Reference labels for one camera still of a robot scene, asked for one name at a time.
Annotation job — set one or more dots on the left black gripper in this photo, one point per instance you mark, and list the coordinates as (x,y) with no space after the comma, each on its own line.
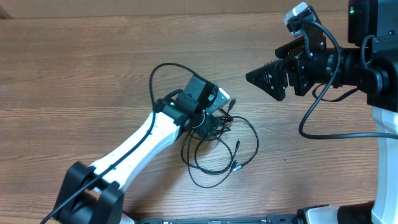
(209,127)

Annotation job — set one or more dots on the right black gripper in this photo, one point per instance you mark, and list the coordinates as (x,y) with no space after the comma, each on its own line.
(296,68)

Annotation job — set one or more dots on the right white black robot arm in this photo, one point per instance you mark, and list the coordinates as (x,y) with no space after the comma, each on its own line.
(369,66)

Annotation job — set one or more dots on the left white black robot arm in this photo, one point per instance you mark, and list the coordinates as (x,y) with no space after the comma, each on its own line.
(95,193)

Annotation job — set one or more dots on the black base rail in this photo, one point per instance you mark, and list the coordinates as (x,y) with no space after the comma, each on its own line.
(242,220)

